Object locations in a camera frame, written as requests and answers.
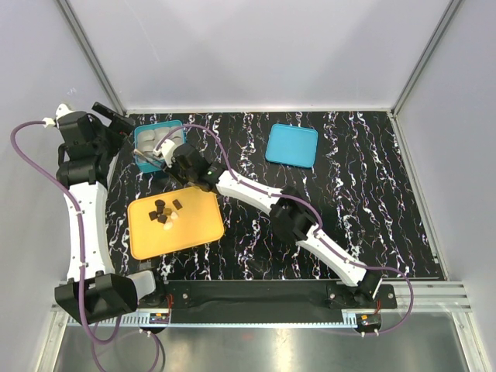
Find teal chocolate box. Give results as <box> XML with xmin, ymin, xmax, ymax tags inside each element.
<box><xmin>134</xmin><ymin>120</ymin><xmax>182</xmax><ymax>174</ymax></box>

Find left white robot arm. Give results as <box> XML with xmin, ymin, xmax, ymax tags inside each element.
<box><xmin>54</xmin><ymin>102</ymin><xmax>167</xmax><ymax>326</ymax></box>

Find teal box lid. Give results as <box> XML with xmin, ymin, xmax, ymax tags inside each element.
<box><xmin>265</xmin><ymin>123</ymin><xmax>319</xmax><ymax>168</ymax></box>

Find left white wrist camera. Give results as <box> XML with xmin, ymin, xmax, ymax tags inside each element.
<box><xmin>42</xmin><ymin>103</ymin><xmax>74</xmax><ymax>128</ymax></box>

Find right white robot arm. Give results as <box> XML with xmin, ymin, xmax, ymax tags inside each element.
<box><xmin>154</xmin><ymin>140</ymin><xmax>382</xmax><ymax>308</ymax></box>

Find metal tongs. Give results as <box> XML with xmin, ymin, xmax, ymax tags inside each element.
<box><xmin>133</xmin><ymin>149</ymin><xmax>167</xmax><ymax>171</ymax></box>

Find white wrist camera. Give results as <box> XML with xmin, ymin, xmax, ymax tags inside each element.
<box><xmin>153</xmin><ymin>139</ymin><xmax>178</xmax><ymax>161</ymax></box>
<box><xmin>42</xmin><ymin>103</ymin><xmax>74</xmax><ymax>128</ymax></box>

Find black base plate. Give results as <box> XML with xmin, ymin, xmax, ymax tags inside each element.
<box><xmin>164</xmin><ymin>280</ymin><xmax>398</xmax><ymax>326</ymax></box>

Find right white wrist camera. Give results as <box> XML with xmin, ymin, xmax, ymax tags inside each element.
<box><xmin>153</xmin><ymin>139</ymin><xmax>178</xmax><ymax>161</ymax></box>

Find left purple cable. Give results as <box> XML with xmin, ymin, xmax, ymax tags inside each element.
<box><xmin>9</xmin><ymin>118</ymin><xmax>121</xmax><ymax>344</ymax></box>

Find purple cable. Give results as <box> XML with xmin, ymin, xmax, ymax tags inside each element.
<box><xmin>9</xmin><ymin>118</ymin><xmax>121</xmax><ymax>344</ymax></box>
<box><xmin>154</xmin><ymin>123</ymin><xmax>415</xmax><ymax>336</ymax></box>

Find dark rectangular chocolate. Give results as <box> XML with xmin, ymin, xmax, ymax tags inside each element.
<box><xmin>172</xmin><ymin>200</ymin><xmax>183</xmax><ymax>210</ymax></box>

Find yellow plastic tray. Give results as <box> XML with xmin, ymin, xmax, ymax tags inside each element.
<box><xmin>127</xmin><ymin>187</ymin><xmax>225</xmax><ymax>260</ymax></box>

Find aluminium frame rail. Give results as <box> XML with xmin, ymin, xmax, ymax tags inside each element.
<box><xmin>54</xmin><ymin>0</ymin><xmax>126</xmax><ymax>114</ymax></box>

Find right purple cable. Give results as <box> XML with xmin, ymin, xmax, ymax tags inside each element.
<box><xmin>154</xmin><ymin>123</ymin><xmax>415</xmax><ymax>336</ymax></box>

